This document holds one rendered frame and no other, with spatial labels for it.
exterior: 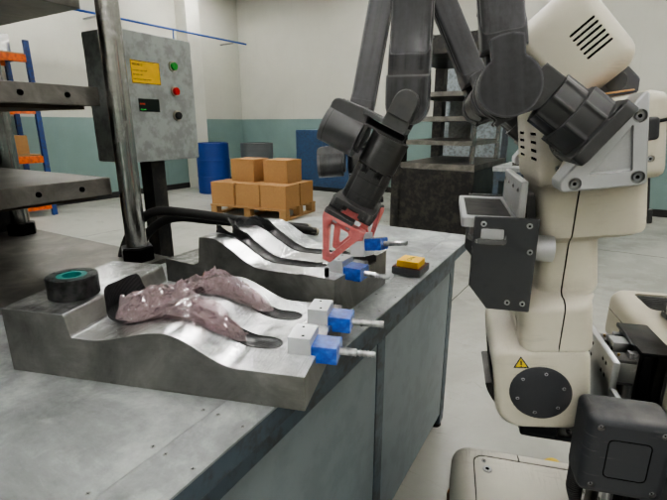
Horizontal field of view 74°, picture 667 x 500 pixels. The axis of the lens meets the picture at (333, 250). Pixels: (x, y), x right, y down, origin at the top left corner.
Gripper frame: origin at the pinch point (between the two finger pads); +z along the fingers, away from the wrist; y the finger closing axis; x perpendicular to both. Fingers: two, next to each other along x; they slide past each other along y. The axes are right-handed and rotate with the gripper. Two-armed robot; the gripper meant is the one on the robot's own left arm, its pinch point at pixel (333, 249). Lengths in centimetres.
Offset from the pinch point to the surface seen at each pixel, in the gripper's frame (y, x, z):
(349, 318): -2.3, 7.7, 10.4
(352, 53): -770, -196, -62
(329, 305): -4.3, 3.4, 11.1
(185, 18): -711, -481, 14
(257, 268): -20.7, -14.9, 20.0
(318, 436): -5.3, 13.7, 37.8
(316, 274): -17.7, -2.4, 13.0
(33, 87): -30, -87, 12
